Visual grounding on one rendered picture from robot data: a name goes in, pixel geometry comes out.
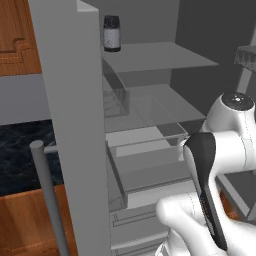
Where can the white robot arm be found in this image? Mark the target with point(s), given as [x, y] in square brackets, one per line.
[230, 146]

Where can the clear fridge drawer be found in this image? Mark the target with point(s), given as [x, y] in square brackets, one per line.
[146, 123]

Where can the grey fridge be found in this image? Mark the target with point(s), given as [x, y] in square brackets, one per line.
[150, 110]

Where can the grey fridge door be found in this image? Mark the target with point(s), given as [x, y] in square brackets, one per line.
[71, 116]

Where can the dark jar with grey label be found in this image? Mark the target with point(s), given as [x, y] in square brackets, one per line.
[111, 33]

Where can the wooden base cupboard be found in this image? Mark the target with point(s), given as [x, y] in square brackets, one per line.
[30, 223]

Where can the wooden wall cupboard door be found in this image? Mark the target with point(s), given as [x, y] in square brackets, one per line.
[16, 36]

